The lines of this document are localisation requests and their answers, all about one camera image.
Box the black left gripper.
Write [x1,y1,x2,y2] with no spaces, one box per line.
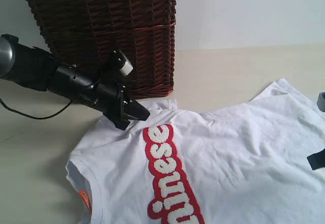
[100,83,150,130]

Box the white t-shirt with red print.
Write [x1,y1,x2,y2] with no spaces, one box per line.
[66,79,324,223]

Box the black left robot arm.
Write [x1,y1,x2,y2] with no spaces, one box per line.
[1,34,150,130]

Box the dark brown wicker basket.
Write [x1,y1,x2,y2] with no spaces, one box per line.
[26,0,176,99]

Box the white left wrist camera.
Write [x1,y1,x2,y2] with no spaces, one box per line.
[110,49,133,77]

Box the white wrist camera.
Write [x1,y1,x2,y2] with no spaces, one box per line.
[110,49,133,77]
[317,92,325,112]

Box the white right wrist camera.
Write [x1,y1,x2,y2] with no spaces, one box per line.
[317,92,325,112]

